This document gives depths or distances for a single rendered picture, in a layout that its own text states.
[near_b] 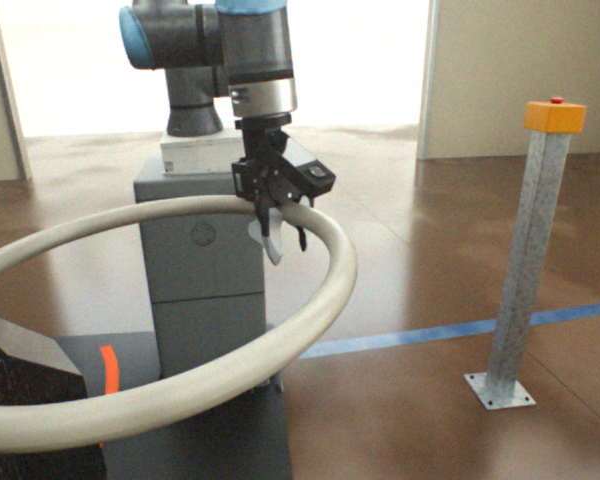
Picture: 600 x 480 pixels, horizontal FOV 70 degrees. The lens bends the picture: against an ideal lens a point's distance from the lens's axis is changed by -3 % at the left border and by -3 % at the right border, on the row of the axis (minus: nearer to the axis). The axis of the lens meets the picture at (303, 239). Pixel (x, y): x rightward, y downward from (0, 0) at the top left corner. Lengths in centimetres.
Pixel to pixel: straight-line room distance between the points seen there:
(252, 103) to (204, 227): 93
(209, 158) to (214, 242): 27
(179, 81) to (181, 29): 80
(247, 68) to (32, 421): 44
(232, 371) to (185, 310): 128
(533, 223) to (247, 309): 100
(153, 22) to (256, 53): 19
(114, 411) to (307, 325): 15
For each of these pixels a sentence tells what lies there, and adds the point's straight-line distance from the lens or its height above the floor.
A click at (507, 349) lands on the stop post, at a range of 178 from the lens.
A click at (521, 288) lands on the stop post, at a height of 48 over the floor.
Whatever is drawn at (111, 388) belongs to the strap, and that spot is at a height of 2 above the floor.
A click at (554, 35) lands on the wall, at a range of 707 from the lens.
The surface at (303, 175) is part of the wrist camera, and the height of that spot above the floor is 105.
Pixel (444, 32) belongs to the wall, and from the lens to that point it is 615.
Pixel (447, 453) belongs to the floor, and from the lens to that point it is 165.
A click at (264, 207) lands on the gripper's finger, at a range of 61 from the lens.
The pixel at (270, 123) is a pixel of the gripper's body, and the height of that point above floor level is 111.
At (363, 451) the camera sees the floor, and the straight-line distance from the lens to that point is 161.
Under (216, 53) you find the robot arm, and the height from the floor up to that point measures 120.
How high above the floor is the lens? 118
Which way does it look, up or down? 22 degrees down
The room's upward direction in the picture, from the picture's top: straight up
